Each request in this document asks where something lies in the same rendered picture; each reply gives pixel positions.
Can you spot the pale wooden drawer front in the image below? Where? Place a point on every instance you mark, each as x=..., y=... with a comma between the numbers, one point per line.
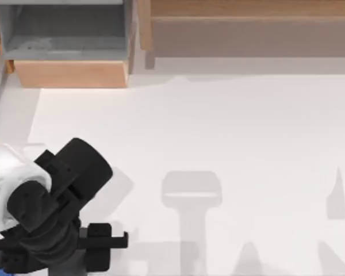
x=70, y=73

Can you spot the wooden open shelf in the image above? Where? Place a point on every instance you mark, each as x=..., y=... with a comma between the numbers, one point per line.
x=247, y=31

